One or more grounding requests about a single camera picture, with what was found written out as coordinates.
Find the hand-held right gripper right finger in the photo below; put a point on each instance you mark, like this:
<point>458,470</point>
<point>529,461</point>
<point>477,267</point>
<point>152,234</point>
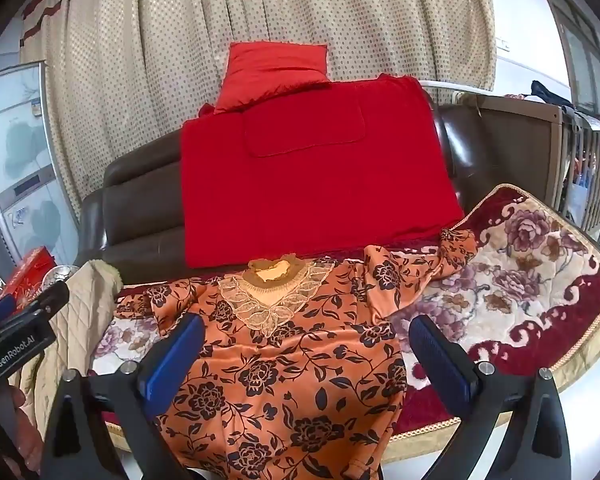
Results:
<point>442,360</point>

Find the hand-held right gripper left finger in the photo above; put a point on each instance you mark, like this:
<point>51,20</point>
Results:
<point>177,355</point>

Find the orange floral top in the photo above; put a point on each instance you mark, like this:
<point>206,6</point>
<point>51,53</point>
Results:
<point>290,360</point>

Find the person's left hand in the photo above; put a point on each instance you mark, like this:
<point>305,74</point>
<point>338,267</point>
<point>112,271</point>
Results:
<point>17,410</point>

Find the silver honeycomb patterned wrap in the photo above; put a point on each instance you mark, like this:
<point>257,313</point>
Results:
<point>60,274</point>

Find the red gift box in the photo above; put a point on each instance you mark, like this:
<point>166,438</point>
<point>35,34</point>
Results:
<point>30,270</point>

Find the beige quilted jacket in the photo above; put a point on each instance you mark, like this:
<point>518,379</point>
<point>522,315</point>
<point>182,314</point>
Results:
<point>80,320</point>

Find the floral plush blanket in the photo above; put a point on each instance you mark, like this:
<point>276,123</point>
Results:
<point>520,270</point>

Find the brown leather sofa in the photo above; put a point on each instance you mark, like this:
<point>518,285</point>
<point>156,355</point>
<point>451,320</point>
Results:
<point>140,200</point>

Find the red fleece cloth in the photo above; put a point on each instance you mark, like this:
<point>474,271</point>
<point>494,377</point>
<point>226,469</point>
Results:
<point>305,185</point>

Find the brown slatted crib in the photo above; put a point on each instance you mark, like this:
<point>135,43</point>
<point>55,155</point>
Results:
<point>520,135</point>

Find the beige dotted curtain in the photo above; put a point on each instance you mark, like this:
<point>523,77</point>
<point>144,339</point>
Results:
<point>155,35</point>

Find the dark cloth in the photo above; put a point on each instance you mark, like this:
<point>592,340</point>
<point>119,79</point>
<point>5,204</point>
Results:
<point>550,92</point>

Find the red pillow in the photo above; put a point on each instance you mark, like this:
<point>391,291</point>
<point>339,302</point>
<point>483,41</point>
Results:
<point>270,75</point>

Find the window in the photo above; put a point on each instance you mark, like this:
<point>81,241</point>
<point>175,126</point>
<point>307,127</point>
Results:
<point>580,45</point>

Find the wall socket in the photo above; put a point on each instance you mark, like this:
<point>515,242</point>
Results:
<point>502,43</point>

